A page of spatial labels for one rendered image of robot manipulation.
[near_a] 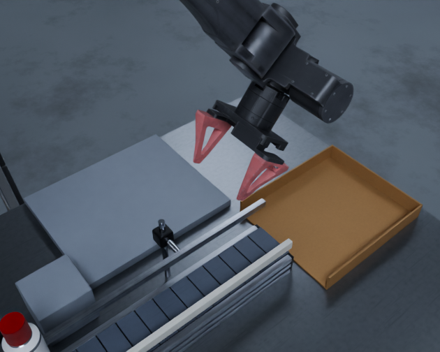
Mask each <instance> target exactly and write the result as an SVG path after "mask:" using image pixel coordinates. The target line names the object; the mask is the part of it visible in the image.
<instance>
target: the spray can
mask: <svg viewBox="0 0 440 352"><path fill-rule="evenodd" d="M0 332H1V334H2V335H3V338H2V340H1V348H2V351H3V352H50V350H49V348H48V347H47V344H46V343H45V340H44V338H43V336H42V334H41V331H40V329H39V328H38V326H37V325H35V324H33V323H29V322H27V320H26V318H25V317H24V315H23V314H22V313H20V312H17V311H14V312H11V313H9V314H6V315H5V316H4V317H3V318H2V319H1V320H0Z"/></svg>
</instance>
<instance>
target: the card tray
mask: <svg viewBox="0 0 440 352"><path fill-rule="evenodd" d="M261 198H262V199H263V200H265V201H266V204H265V207H263V208H262V209H260V210H259V211H257V212H255V213H254V214H252V215H251V216H250V217H247V220H248V221H249V222H250V223H252V224H253V225H256V224H257V225H258V226H260V227H261V228H262V229H264V230H265V231H266V232H267V233H268V234H270V235H271V236H272V237H273V238H274V239H275V240H276V241H278V243H280V244H281V243H282V242H284V241H285V240H287V239H288V238H289V239H290V240H291V241H292V242H293V244H292V248H291V249H289V250H288V251H289V253H290V254H291V255H292V256H294V259H293V260H294V261H295V262H296V263H297V264H298V265H299V266H300V267H301V268H302V269H303V270H305V271H306V272H307V273H308V274H309V275H310V276H312V277H313V278H314V279H315V280H316V281H317V282H318V283H319V284H320V285H322V286H323V287H324V288H325V289H326V290H328V289H329V288H330V287H331V286H332V285H334V284H335V283H336V282H338V281H339V280H340V279H341V278H342V277H344V276H345V275H346V274H347V273H349V272H350V271H351V270H352V269H353V268H355V267H356V266H357V265H359V264H360V263H361V262H363V261H364V260H365V259H366V258H367V257H368V256H370V255H371V254H372V253H374V252H375V251H376V250H377V249H378V248H380V247H381V246H382V245H384V244H385V243H386V242H387V241H388V240H390V239H391V238H392V237H394V236H395V235H396V234H398V232H400V231H401V230H402V229H403V228H405V227H406V226H408V225H409V224H410V223H411V222H412V221H413V220H415V219H416V218H417V217H418V215H419V214H420V211H421V208H422V206H423V204H421V203H419V202H418V201H417V200H415V199H414V198H412V197H411V196H409V195H408V194H406V193H405V192H403V191H402V190H400V189H398V188H397V187H396V186H394V185H393V184H391V183H390V182H388V181H387V180H385V179H384V178H382V177H381V176H379V175H377V174H376V173H375V172H373V171H371V170H370V169H369V168H367V167H365V166H364V165H363V164H361V163H359V162H358V161H356V160H355V159H353V158H352V157H350V156H349V155H348V154H346V153H344V152H343V151H342V150H340V149H338V148H337V147H335V146H334V145H331V146H329V147H327V148H326V149H324V150H323V151H321V152H319V153H318V154H316V155H315V156H313V157H311V158H310V159H308V160H306V161H305V162H303V163H301V164H300V165H298V166H296V167H295V168H294V169H292V170H290V171H288V172H287V173H285V174H283V175H282V176H281V177H278V178H277V179H275V180H274V181H272V182H270V183H269V184H267V185H265V186H264V187H262V188H261V189H259V190H257V191H256V192H254V193H252V194H251V195H250V196H248V197H247V198H246V199H245V200H241V201H240V212H241V211H242V210H244V209H246V208H247V207H248V206H250V205H252V204H254V203H255V202H256V201H258V200H260V199H261Z"/></svg>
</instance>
